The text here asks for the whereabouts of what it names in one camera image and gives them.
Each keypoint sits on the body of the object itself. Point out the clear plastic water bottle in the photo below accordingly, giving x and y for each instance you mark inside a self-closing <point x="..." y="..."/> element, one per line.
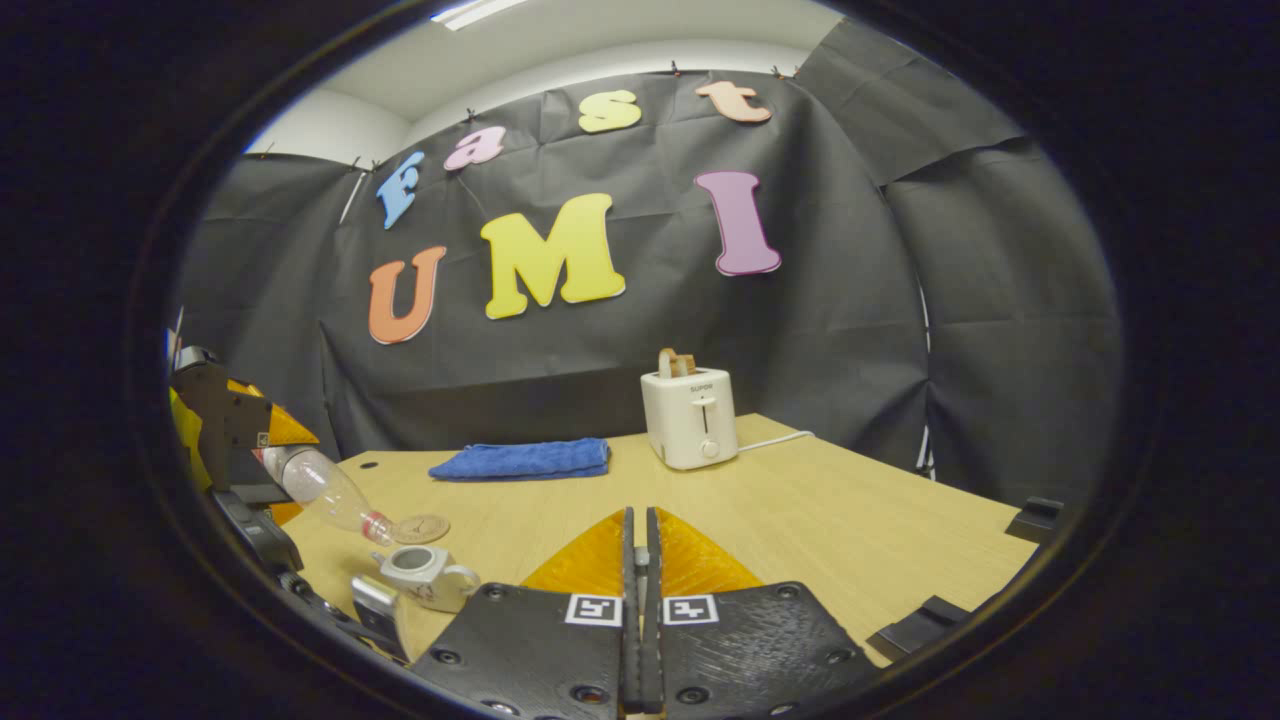
<point x="320" y="485"/>

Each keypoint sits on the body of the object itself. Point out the white toaster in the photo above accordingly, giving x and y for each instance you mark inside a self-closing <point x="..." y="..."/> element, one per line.
<point x="690" y="420"/>

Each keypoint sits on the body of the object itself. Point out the black backdrop cloth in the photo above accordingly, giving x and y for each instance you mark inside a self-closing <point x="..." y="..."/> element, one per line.
<point x="850" y="300"/>

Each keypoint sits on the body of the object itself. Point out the white teacup lid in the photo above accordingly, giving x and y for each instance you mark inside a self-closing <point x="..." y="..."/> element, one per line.
<point x="641" y="568"/>

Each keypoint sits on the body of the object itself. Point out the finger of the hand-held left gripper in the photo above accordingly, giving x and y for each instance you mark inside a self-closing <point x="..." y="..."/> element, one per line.
<point x="225" y="420"/>
<point x="255" y="530"/>

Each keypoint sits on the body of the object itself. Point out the black table edge clamp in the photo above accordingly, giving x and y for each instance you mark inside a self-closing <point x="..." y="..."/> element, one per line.
<point x="925" y="628"/>
<point x="1035" y="520"/>

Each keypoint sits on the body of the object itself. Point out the blue towel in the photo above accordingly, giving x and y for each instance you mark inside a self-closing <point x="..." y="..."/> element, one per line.
<point x="525" y="460"/>

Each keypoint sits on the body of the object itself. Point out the bread slice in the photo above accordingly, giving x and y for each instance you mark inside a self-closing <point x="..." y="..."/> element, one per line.
<point x="675" y="362"/>

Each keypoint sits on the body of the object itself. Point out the round brown coaster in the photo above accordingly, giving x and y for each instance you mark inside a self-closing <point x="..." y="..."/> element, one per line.
<point x="425" y="528"/>

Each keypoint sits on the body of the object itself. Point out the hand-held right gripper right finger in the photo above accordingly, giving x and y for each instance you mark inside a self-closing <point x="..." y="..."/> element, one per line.
<point x="750" y="650"/>

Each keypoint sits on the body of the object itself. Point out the ceiling light panel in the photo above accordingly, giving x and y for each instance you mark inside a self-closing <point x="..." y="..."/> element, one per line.
<point x="475" y="12"/>

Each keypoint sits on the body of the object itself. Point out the white teacup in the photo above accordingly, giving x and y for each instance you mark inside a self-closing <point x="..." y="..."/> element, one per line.
<point x="425" y="580"/>

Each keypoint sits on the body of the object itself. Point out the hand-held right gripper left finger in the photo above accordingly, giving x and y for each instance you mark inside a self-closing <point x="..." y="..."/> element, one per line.
<point x="540" y="650"/>

